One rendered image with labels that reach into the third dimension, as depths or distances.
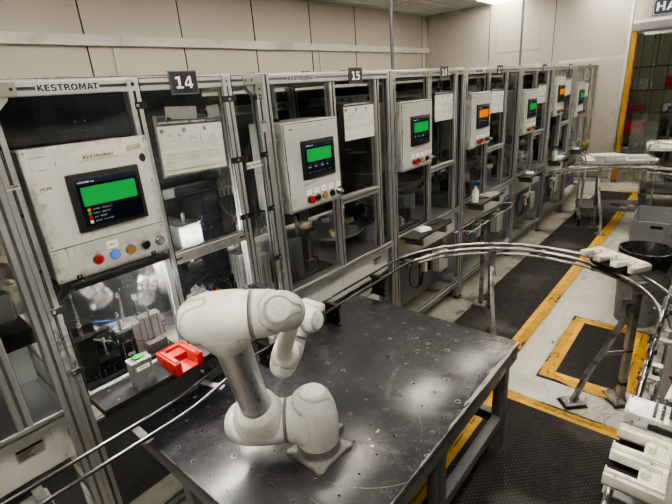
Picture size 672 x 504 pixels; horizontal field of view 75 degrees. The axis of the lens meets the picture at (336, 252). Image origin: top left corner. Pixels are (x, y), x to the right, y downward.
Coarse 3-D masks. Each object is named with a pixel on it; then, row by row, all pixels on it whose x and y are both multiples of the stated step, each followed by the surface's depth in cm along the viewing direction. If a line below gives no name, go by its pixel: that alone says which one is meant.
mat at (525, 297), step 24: (624, 192) 730; (552, 240) 542; (576, 240) 536; (600, 240) 531; (528, 264) 478; (552, 264) 474; (504, 288) 428; (528, 288) 424; (552, 288) 420; (480, 312) 387; (504, 312) 384; (528, 312) 381; (504, 336) 348; (528, 336) 347
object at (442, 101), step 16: (400, 80) 289; (416, 80) 304; (432, 80) 319; (448, 80) 337; (400, 96) 292; (416, 96) 307; (432, 96) 323; (448, 96) 340; (432, 112) 327; (448, 112) 344; (432, 128) 331; (448, 128) 350; (432, 144) 335; (448, 144) 355; (432, 160) 340; (400, 176) 309; (416, 176) 326; (432, 176) 397; (448, 176) 387; (400, 192) 313; (416, 192) 330; (400, 208) 316; (416, 208) 334; (400, 224) 320; (416, 224) 338
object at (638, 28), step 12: (636, 24) 713; (648, 24) 704; (660, 24) 694; (636, 36) 719; (624, 84) 749; (624, 96) 753; (624, 108) 758; (624, 120) 764; (612, 168) 797; (612, 180) 803
